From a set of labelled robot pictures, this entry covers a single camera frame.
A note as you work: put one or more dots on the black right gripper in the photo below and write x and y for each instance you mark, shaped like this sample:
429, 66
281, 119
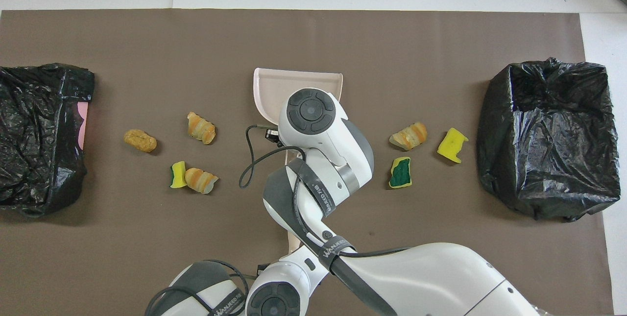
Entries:
272, 134

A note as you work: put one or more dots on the beige plastic dustpan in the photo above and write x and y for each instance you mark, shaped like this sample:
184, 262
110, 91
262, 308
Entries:
274, 85

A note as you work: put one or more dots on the toy croissant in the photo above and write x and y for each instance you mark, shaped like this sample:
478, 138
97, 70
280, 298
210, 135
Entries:
201, 180
201, 129
409, 135

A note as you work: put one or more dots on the small yellow green sponge piece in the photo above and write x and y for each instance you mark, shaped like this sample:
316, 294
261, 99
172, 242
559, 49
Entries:
177, 175

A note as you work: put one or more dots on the beige brush with black bristles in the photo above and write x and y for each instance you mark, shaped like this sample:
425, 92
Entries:
294, 245

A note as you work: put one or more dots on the brown oval bread roll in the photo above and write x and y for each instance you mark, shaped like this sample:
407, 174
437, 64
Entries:
140, 140

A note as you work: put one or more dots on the green topped yellow sponge piece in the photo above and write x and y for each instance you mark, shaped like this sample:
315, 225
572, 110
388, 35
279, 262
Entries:
400, 173

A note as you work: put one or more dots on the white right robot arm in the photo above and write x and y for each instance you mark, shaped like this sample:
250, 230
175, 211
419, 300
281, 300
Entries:
431, 277

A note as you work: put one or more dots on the pink plastic bin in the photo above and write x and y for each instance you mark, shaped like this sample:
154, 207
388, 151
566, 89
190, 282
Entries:
84, 125

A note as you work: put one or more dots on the black plastic trash bag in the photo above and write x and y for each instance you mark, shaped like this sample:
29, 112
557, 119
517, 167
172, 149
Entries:
529, 159
44, 183

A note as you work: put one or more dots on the brown table mat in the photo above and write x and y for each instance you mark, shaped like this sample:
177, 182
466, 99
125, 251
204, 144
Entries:
147, 36

